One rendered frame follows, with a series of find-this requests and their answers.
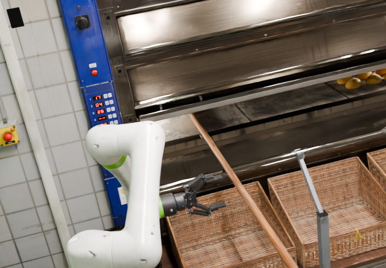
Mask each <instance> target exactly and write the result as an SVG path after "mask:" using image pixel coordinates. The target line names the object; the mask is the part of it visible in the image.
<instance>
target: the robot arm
mask: <svg viewBox="0 0 386 268"><path fill-rule="evenodd" d="M164 145H165V132H164V130H163V129H162V127H161V126H160V125H159V124H157V123H156V122H152V121H142V122H136V123H128V124H122V125H97V126H94V127H93V128H91V129H90V130H89V131H88V133H87V135H86V138H85V146H86V149H87V151H88V152H89V153H90V154H91V156H92V157H93V158H94V159H95V160H96V161H97V162H98V163H100V164H101V165H102V166H103V167H104V168H105V169H107V170H108V171H109V172H110V173H112V174H113V175H114V176H115V177H116V178H117V180H118V181H119V182H120V184H121V185H122V187H123V190H124V192H125V196H126V201H127V204H128V211H127V215H126V222H125V227H124V229H123V230H121V231H102V230H86V231H82V232H80V233H78V234H76V235H75V236H73V237H72V238H71V239H70V240H69V242H68V244H67V248H66V252H67V256H68V260H69V262H70V266H71V268H155V267H156V266H157V265H158V264H159V262H160V259H161V256H162V246H161V235H160V221H159V219H161V218H164V217H167V216H172V215H175V214H177V211H178V212H179V211H183V210H185V209H188V213H189V215H193V214H194V215H202V216H211V215H210V214H211V212H212V211H216V210H218V209H219V208H223V207H226V203H225V202H221V203H217V204H213V205H209V207H207V206H205V205H202V204H200V203H198V202H197V199H196V193H197V191H198V190H199V189H200V188H201V187H202V185H203V184H204V183H205V182H207V183H209V182H213V181H218V180H222V179H223V178H222V176H221V175H217V176H212V175H211V176H207V177H205V176H204V175H203V173H201V174H200V175H199V176H197V177H196V178H194V179H193V180H192V181H191V182H189V183H188V184H185V185H183V187H184V189H185V192H180V193H176V194H172V193H168V194H165V195H161V196H159V186H160V172H161V162H162V157H163V151H164ZM195 184H196V186H195V187H194V188H192V187H193V186H194V185H195ZM190 188H192V189H191V190H190V191H188V190H189V189H190ZM192 207H196V208H200V209H202V210H204V211H202V210H197V209H192Z"/></svg>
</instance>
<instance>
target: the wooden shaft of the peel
mask: <svg viewBox="0 0 386 268"><path fill-rule="evenodd" d="M189 116H190V117H191V119H192V121H193V122H194V123H195V125H196V127H197V128H198V130H199V131H200V133H201V134H202V136H203V138H204V139H205V141H206V142H207V144H208V145H209V147H210V149H211V150H212V151H213V153H214V154H215V156H216V158H217V159H218V161H219V162H220V164H221V165H222V167H223V168H224V170H225V172H226V173H227V175H228V176H229V178H230V179H231V181H232V182H233V184H234V186H235V187H236V188H237V190H238V191H239V193H240V195H241V196H242V198H243V199H244V201H245V202H246V204H247V206H248V207H249V209H250V210H251V212H252V213H253V215H254V216H255V218H256V219H257V221H258V223H259V224H260V226H261V227H262V229H263V230H264V232H265V233H266V235H267V237H268V238H269V240H270V241H271V243H272V244H273V246H274V247H275V249H276V250H277V252H278V253H279V255H280V256H281V258H282V260H283V261H284V263H285V264H286V266H287V267H288V268H298V266H297V265H296V263H295V262H294V260H293V259H292V257H291V256H290V254H289V253H288V251H287V250H286V249H285V247H284V246H283V244H282V242H281V241H280V239H279V238H278V237H277V235H276V234H275V232H274V230H273V229H272V228H271V226H270V225H269V223H268V222H267V220H266V219H265V217H264V216H263V214H262V213H261V211H260V210H259V209H258V207H257V205H256V204H255V203H254V201H253V200H252V198H251V197H250V195H249V194H248V192H247V191H246V189H245V188H244V186H243V185H242V184H241V182H240V180H239V179H238V177H237V176H236V174H235V173H234V172H233V170H232V169H231V167H230V166H229V164H228V163H227V161H226V160H225V158H224V157H223V155H222V154H221V152H220V151H219V150H218V148H217V147H216V145H215V143H214V142H213V140H212V139H211V138H210V136H209V135H208V133H207V132H206V130H205V129H204V127H203V126H202V124H201V123H200V121H199V120H198V118H197V117H196V115H195V114H194V113H190V114H189Z"/></svg>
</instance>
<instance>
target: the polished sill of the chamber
mask: <svg viewBox="0 0 386 268"><path fill-rule="evenodd" d="M385 100H386V90H381V91H377V92H372V93H369V94H365V95H360V96H355V97H352V98H348V99H343V100H339V101H336V102H331V103H326V104H322V105H318V106H314V107H310V108H305V109H302V110H297V111H293V112H288V113H285V114H281V115H276V116H272V117H269V118H264V119H259V120H256V121H251V122H247V123H243V124H239V125H235V126H230V127H225V128H222V129H218V130H214V131H209V132H207V133H208V135H209V136H210V138H211V139H212V140H213V142H216V141H221V140H224V139H228V138H233V137H237V136H240V135H245V134H249V133H254V132H257V131H261V130H266V129H270V128H273V127H278V126H282V125H287V124H290V123H294V122H298V121H303V120H306V119H311V118H315V117H318V116H323V115H327V114H332V113H335V112H339V111H344V110H348V109H351V108H356V107H360V106H365V105H368V104H372V103H377V102H382V101H385ZM204 144H207V142H206V141H205V139H204V138H203V136H202V134H197V135H192V136H189V137H184V138H180V139H176V140H172V141H168V142H165V145H164V151H163V154H167V153H171V152H175V151H179V150H183V149H188V148H191V147H195V146H200V145H204Z"/></svg>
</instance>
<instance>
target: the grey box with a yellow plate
mask: <svg viewBox="0 0 386 268"><path fill-rule="evenodd" d="M7 122H8V123H7V124H3V122H0V147H4V146H9V145H13V144H17V143H21V142H22V133H21V130H20V126H19V124H18V120H17V119H12V120H9V121H7ZM11 128H14V129H15V131H11V130H10V129H11ZM6 133H10V134H11V135H12V137H13V138H12V140H11V141H9V142H7V141H5V140H4V139H3V136H4V134H6Z"/></svg>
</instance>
